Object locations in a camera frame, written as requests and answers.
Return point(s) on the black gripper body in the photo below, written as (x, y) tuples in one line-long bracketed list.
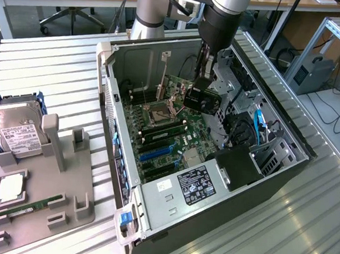
[(219, 28)]

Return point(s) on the graphics card with black cooler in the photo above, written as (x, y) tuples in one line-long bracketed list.
[(201, 101)]

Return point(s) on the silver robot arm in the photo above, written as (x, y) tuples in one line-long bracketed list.
[(155, 14)]

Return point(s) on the silver drive cage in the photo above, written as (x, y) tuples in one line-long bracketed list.
[(237, 91)]

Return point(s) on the black office chair base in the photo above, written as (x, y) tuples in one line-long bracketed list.
[(253, 14)]

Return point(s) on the open metal socket cover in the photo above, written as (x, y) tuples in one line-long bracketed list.
[(173, 106)]

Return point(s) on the green motherboard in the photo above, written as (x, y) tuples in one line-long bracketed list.
[(187, 134)]

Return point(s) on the CPU socket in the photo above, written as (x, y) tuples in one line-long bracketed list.
[(159, 114)]

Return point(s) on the black RAM slot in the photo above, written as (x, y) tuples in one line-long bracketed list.
[(138, 99), (164, 126), (138, 92), (164, 130), (138, 95), (138, 102)]

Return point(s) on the thin metal locking lever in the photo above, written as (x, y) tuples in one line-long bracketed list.
[(145, 97)]

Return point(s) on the black slanted pole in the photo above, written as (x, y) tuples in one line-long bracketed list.
[(284, 24)]

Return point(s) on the green RAM stick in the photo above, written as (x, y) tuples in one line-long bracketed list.
[(22, 210), (162, 136)]

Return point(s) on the silver chipset heatsink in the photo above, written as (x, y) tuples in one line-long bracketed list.
[(192, 158)]

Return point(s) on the long black expansion slot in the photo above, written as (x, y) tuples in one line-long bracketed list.
[(153, 147), (157, 169), (160, 174)]

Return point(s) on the blue expansion slot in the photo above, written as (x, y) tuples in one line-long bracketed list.
[(156, 154)]

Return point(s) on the black plastic shroud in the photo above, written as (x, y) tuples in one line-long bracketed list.
[(237, 167)]

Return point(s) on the short black expansion slot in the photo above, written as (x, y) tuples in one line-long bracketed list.
[(147, 165)]

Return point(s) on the silver disk bay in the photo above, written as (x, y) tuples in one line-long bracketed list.
[(273, 158)]

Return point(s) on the grey floor cabinet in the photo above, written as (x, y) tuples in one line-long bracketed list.
[(318, 71)]

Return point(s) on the silver power supply unit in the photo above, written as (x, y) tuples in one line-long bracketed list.
[(167, 203)]

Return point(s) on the open black PC case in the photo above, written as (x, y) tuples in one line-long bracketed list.
[(270, 199)]

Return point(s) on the silver office chair base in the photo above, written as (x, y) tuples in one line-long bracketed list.
[(74, 15)]

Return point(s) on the blue case latch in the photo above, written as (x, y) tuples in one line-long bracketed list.
[(125, 219)]

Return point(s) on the grey parts rack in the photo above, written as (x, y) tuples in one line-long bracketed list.
[(42, 181)]

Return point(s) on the silver hard disk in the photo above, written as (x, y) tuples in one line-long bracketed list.
[(11, 126)]

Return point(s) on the silver CPU chip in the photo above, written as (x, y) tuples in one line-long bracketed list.
[(10, 189)]

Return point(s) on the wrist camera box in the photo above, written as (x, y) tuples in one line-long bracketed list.
[(187, 3)]

